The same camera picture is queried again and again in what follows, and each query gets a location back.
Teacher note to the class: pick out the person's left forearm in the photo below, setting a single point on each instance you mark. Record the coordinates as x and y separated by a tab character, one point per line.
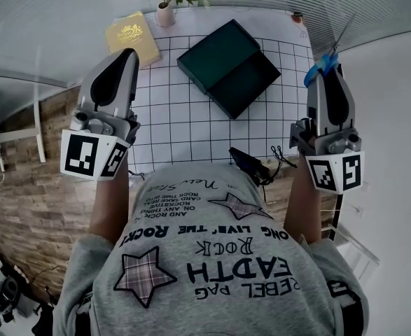
109	208

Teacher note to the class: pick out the grey printed sweatshirt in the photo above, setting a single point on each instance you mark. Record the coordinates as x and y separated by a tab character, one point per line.
208	243

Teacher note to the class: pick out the person's right forearm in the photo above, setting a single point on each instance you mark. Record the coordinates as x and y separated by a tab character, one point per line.
303	208

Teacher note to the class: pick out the white wall socket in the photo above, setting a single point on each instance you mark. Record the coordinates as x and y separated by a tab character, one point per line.
358	210

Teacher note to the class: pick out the white grid tablecloth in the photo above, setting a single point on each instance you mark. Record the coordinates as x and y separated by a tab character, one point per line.
177	131

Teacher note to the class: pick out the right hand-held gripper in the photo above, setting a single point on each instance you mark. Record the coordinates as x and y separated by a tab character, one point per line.
352	171

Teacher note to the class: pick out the black equipment pile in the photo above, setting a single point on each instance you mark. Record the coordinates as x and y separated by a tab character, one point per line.
7	290

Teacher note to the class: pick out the yellow gold-printed book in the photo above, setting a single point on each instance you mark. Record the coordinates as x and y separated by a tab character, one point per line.
135	35

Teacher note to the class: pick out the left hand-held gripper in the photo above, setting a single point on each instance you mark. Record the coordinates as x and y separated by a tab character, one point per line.
79	154

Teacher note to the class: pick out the person's right hand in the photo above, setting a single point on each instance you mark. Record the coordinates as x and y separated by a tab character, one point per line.
310	145

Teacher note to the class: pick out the dark green box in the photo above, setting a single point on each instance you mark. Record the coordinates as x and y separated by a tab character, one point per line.
240	89

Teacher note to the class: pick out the black waist-mounted device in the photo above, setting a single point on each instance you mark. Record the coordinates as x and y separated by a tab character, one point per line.
247	161

